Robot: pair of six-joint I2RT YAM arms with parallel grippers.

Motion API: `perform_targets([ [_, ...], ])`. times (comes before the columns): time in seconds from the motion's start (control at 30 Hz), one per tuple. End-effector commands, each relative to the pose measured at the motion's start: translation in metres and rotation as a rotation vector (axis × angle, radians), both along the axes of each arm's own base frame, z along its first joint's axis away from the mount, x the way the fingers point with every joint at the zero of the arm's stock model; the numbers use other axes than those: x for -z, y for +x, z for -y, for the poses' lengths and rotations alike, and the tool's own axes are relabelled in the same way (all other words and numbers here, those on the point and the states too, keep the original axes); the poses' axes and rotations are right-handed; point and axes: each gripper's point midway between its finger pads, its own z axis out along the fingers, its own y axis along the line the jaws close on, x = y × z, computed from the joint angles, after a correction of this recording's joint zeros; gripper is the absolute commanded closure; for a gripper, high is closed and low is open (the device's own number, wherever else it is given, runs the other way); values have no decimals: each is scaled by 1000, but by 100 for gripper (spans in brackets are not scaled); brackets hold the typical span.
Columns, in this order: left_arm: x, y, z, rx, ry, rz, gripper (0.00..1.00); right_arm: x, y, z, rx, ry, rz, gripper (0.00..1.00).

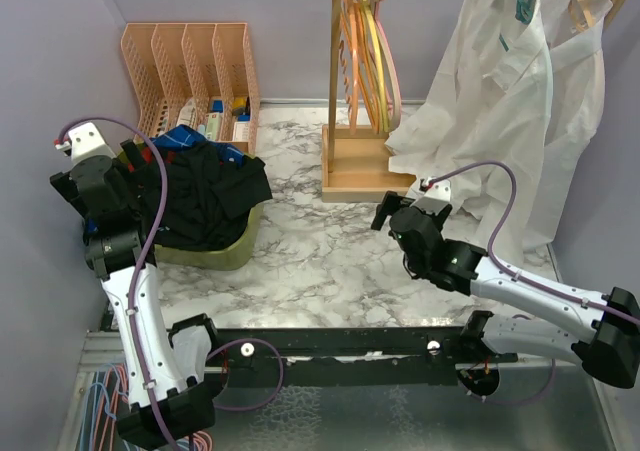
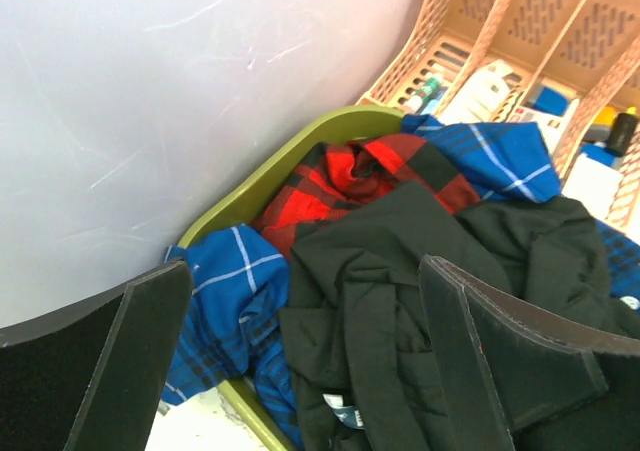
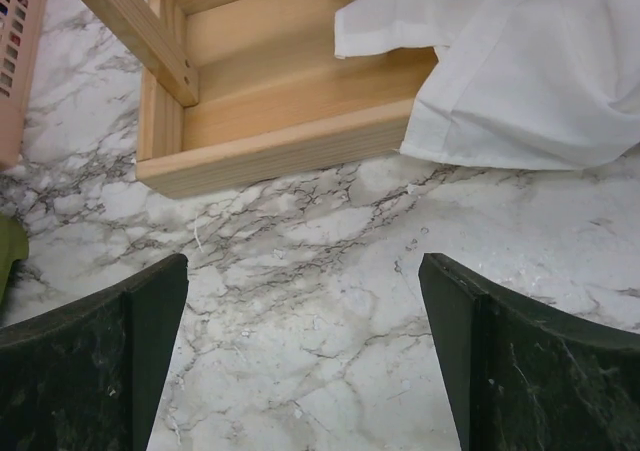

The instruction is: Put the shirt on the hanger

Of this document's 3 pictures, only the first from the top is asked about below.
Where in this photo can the teal hanger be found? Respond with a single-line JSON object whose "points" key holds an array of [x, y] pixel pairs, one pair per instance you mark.
{"points": [[523, 11]]}

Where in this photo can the olive green laundry basket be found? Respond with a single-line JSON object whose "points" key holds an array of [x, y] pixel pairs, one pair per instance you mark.
{"points": [[229, 259]]}

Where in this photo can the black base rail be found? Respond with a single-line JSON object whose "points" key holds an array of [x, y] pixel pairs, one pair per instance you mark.
{"points": [[344, 357]]}

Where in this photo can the pile of wire hangers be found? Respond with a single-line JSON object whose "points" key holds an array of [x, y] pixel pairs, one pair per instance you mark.
{"points": [[107, 391]]}

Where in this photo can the tan hanger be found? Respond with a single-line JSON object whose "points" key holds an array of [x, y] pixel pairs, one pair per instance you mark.
{"points": [[581, 14]]}

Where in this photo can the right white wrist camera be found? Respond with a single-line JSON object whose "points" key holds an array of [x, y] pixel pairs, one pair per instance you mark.
{"points": [[430, 198]]}

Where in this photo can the left white shirt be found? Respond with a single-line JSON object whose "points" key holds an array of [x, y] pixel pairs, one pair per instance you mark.
{"points": [[490, 99]]}

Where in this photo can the yellow hanger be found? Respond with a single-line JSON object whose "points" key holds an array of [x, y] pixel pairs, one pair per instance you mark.
{"points": [[384, 88]]}

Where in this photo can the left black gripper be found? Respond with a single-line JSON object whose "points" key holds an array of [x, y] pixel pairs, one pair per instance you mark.
{"points": [[66, 182]]}

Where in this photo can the right white shirt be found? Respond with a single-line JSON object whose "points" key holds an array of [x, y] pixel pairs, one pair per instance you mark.
{"points": [[578, 99]]}

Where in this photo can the pink hanger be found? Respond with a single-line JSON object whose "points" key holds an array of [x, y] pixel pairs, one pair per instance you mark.
{"points": [[394, 101]]}

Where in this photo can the red black plaid shirt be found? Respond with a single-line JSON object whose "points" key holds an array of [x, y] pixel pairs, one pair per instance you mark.
{"points": [[147, 157]]}

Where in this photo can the yellow grey blue item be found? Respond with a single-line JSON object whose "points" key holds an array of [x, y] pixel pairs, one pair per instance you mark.
{"points": [[241, 108]]}

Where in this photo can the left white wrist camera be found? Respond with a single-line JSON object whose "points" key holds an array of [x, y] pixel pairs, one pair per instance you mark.
{"points": [[83, 142]]}

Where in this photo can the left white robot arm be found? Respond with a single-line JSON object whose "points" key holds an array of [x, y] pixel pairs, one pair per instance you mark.
{"points": [[167, 394]]}

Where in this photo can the wooden clothes rack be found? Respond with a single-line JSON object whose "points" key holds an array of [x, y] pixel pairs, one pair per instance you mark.
{"points": [[354, 166]]}

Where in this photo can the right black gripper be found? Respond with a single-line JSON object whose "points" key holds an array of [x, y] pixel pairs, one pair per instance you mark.
{"points": [[390, 202]]}

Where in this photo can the white shirt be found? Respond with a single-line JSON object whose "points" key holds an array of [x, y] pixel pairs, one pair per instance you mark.
{"points": [[490, 99], [578, 99]]}

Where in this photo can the orange hanger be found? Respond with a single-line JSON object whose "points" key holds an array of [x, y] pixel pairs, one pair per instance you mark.
{"points": [[357, 60]]}

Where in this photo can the white green box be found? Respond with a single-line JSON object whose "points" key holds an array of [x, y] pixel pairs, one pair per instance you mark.
{"points": [[211, 126]]}

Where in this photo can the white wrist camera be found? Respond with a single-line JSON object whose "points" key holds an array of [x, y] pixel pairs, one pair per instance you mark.
{"points": [[83, 142], [430, 198]]}

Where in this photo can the blue plaid shirt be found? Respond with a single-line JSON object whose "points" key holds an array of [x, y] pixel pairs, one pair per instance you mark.
{"points": [[183, 137]]}

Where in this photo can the pink plastic file organizer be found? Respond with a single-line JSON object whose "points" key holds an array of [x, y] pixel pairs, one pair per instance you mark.
{"points": [[172, 65]]}

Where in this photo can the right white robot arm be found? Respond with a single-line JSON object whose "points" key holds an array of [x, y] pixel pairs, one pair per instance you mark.
{"points": [[595, 330]]}

